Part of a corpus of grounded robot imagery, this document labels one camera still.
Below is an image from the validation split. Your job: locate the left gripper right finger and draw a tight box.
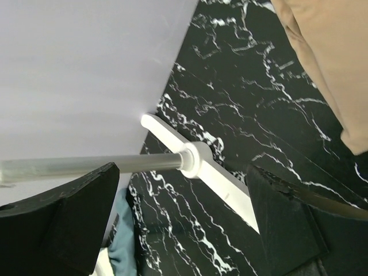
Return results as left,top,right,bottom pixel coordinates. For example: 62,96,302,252
246,165,367,275

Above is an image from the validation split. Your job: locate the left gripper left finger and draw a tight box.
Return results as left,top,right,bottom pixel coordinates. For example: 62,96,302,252
1,163,120,275

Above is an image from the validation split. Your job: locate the beige t shirt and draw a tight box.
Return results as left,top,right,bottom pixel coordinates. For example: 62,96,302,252
272,1,367,155

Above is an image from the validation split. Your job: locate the white towel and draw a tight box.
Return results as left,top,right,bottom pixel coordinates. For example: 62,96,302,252
92,248,114,276

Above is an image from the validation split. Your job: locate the teal hanging garment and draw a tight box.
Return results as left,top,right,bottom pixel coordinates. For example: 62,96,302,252
108,189,137,276

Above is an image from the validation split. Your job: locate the metal clothes rack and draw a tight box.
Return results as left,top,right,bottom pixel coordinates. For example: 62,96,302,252
1,114,259,232

